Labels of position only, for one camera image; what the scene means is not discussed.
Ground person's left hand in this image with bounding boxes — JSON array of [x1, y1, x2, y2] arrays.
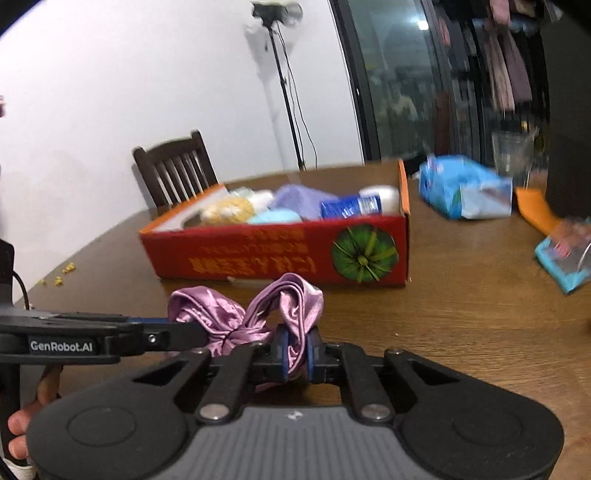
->
[[7, 366, 63, 461]]

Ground red cardboard box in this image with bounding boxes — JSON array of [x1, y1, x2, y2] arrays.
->
[[140, 159, 411, 288]]

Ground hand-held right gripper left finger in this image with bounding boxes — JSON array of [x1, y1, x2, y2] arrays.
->
[[130, 323, 291, 423]]

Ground purple satin scrunchie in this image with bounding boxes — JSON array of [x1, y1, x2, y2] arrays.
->
[[167, 272, 324, 393]]

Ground blue tissue pack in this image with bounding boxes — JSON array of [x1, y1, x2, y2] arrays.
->
[[320, 194, 386, 220]]

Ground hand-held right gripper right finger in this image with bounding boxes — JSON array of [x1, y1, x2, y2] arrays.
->
[[305, 327, 462, 423]]

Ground black box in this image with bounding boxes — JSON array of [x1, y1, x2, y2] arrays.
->
[[540, 9, 591, 217]]

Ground purple fluffy towel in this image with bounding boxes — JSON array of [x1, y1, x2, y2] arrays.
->
[[272, 184, 340, 222]]

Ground dark wooden chair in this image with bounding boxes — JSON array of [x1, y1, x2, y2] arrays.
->
[[133, 130, 220, 217]]

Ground blue wet wipe pack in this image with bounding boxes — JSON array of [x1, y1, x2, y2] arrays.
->
[[418, 154, 514, 220]]

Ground sliding glass door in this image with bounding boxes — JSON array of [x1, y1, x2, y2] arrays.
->
[[330, 0, 555, 164]]

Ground studio light on stand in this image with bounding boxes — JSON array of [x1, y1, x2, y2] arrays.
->
[[252, 0, 319, 171]]

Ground row of pink hanging clothes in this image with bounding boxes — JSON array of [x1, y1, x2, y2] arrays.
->
[[436, 14, 536, 114]]

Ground yellow and white plush toy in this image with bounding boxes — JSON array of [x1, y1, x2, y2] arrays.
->
[[198, 189, 275, 227]]

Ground yellow crumbs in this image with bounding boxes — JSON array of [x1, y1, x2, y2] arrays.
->
[[39, 262, 77, 287]]

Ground clear plastic cup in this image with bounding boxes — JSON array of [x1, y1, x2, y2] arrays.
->
[[491, 130, 536, 185]]

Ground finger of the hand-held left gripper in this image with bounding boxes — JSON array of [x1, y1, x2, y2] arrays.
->
[[51, 312, 171, 325], [104, 322, 209, 357]]

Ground small teal packet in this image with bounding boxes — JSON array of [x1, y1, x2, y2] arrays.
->
[[534, 217, 591, 295]]

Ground orange card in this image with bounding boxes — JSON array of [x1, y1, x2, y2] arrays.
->
[[515, 186, 573, 236]]

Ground light blue plush toy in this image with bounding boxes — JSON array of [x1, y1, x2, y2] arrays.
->
[[247, 209, 303, 226]]

